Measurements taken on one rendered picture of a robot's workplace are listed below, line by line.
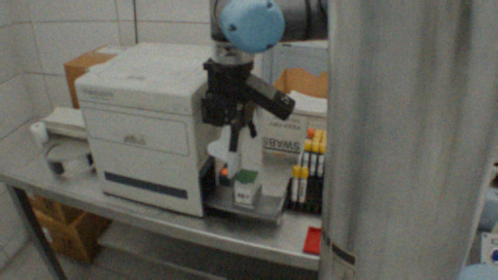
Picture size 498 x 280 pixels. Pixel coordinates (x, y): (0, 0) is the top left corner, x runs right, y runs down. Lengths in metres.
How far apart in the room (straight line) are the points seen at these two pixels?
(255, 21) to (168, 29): 0.94
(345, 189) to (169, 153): 0.59
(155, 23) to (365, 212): 1.29
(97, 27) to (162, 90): 0.94
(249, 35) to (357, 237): 0.33
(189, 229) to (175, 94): 0.30
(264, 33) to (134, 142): 0.41
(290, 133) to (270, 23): 0.53
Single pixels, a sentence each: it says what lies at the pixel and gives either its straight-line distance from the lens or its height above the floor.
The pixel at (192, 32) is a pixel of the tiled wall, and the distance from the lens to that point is 1.33.
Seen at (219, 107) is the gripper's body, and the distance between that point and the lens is 0.64.
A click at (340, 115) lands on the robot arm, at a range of 0.16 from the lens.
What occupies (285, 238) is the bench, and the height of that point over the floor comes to 0.88.
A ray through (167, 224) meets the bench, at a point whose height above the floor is 0.87.
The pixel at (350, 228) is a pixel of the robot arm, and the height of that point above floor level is 1.32.
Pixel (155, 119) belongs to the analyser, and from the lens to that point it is 0.70.
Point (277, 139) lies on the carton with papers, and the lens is 0.97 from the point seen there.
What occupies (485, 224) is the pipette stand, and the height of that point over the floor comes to 0.90.
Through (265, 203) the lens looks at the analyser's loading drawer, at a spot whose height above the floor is 0.91.
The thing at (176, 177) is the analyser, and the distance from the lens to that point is 0.76.
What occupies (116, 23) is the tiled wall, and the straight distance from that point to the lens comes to 1.50.
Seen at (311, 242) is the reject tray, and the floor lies 0.88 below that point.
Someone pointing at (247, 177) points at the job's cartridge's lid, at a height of 0.98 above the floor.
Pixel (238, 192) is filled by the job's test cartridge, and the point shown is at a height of 0.96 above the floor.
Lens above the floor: 1.44
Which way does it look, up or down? 32 degrees down
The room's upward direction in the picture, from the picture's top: straight up
